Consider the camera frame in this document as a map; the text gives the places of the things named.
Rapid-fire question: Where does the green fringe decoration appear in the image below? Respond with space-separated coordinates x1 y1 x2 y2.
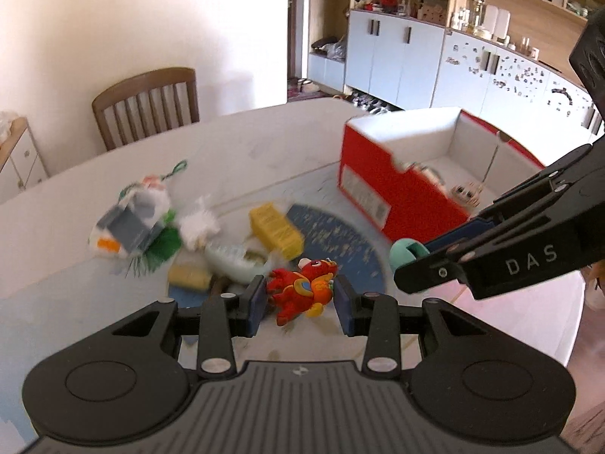
126 227 183 277

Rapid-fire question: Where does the dark brown door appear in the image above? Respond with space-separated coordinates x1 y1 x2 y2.
287 0 311 79

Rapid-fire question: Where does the white sideboard wooden top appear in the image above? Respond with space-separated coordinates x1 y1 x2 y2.
0 117 48 204

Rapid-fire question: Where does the colourful sachet with green cord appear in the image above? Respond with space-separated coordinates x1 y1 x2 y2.
118 160 188 200

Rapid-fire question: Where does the yellow cardboard box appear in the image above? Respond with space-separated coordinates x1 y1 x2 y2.
248 203 304 260

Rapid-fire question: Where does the white wall cabinet unit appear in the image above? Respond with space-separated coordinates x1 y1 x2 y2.
306 0 605 135

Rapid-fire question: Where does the cartoon bunny face plush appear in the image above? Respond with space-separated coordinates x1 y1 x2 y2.
450 182 483 209

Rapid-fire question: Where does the red dragon plush toy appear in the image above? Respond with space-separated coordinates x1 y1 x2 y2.
267 257 338 326

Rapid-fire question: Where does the teal plastic pencil sharpener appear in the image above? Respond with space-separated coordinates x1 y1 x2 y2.
389 238 430 294

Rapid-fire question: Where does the yellowish oblong soft pouch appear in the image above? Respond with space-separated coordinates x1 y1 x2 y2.
167 264 212 292

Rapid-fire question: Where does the brown wooden chair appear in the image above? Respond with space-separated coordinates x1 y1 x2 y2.
91 67 200 151

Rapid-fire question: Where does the red cardboard shoe box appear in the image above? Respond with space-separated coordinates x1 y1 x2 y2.
338 108 546 243

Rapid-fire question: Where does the white crumpled tissue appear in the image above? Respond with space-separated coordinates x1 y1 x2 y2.
176 196 220 251

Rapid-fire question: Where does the white printed plastic bag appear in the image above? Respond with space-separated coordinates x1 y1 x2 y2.
88 186 174 259

